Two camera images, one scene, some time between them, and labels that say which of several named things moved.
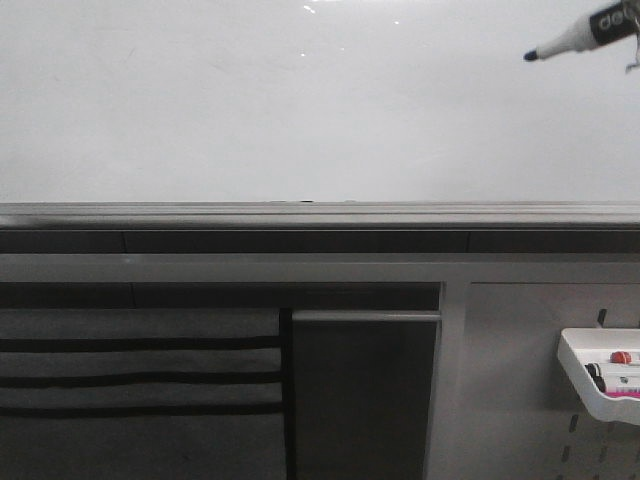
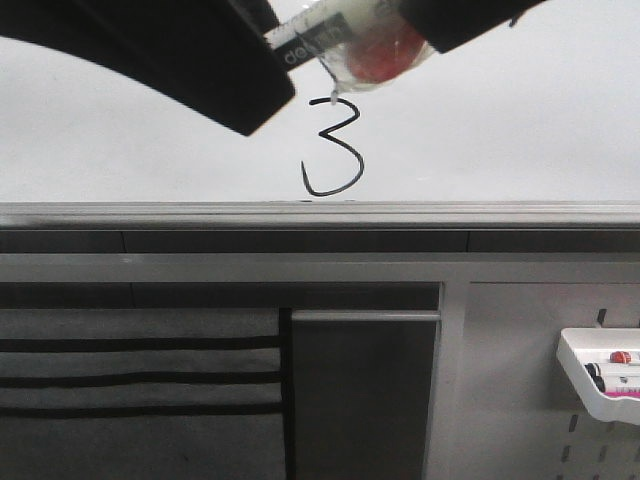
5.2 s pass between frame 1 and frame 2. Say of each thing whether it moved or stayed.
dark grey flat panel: stayed
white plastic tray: stayed
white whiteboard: stayed
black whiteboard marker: moved
